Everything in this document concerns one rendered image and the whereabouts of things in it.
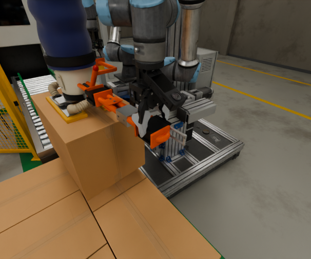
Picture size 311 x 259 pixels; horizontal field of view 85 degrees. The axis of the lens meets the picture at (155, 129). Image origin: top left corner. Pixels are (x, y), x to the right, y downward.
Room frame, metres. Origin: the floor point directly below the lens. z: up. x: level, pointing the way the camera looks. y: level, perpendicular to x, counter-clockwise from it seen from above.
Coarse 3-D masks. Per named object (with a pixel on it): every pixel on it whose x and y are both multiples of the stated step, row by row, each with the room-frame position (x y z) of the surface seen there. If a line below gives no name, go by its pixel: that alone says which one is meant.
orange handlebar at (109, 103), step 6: (108, 66) 1.12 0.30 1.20; (114, 66) 1.09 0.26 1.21; (102, 72) 1.00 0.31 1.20; (108, 72) 1.03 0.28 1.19; (78, 84) 0.78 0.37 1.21; (84, 90) 0.73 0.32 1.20; (108, 96) 0.65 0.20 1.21; (102, 102) 0.60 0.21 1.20; (108, 102) 0.58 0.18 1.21; (114, 102) 0.58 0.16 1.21; (120, 102) 0.59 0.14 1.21; (108, 108) 0.57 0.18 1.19; (114, 108) 0.54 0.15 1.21; (126, 120) 0.48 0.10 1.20; (168, 132) 0.40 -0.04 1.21; (162, 138) 0.38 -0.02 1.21; (168, 138) 0.39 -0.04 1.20
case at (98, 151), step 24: (48, 120) 0.67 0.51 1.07; (96, 120) 0.68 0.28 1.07; (72, 144) 0.52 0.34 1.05; (96, 144) 0.59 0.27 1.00; (120, 144) 0.67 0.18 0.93; (144, 144) 0.77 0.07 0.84; (72, 168) 0.55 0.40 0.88; (96, 168) 0.57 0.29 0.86; (120, 168) 0.65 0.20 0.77; (96, 192) 0.54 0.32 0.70
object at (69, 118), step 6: (48, 96) 0.90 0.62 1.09; (60, 96) 0.85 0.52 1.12; (54, 102) 0.81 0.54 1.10; (72, 102) 0.83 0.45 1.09; (54, 108) 0.77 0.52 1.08; (60, 108) 0.75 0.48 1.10; (66, 108) 0.74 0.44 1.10; (60, 114) 0.71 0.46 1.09; (66, 114) 0.69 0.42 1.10; (72, 114) 0.69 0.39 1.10; (78, 114) 0.70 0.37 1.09; (84, 114) 0.70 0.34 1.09; (66, 120) 0.65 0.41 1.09; (72, 120) 0.66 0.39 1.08
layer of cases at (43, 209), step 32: (0, 192) 0.65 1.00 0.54; (32, 192) 0.65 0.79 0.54; (64, 192) 0.65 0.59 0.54; (128, 192) 0.65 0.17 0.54; (160, 192) 0.65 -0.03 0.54; (0, 224) 0.45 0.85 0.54; (32, 224) 0.45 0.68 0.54; (64, 224) 0.45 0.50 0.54; (96, 224) 0.45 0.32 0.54; (128, 224) 0.45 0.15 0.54; (160, 224) 0.45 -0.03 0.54; (0, 256) 0.30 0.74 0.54; (32, 256) 0.30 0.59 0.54; (64, 256) 0.30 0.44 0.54; (96, 256) 0.30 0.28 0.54; (128, 256) 0.30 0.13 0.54; (160, 256) 0.30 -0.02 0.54; (192, 256) 0.30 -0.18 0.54
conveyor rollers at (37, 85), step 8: (24, 80) 2.74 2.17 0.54; (32, 80) 2.73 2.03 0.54; (40, 80) 2.73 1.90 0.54; (48, 80) 2.72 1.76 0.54; (56, 80) 2.72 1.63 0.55; (32, 88) 2.36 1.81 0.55; (40, 88) 2.40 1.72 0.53; (24, 96) 2.12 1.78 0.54; (32, 112) 1.71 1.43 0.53; (40, 120) 1.52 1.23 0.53; (40, 128) 1.36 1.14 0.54; (40, 136) 1.22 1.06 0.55; (48, 144) 1.11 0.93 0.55
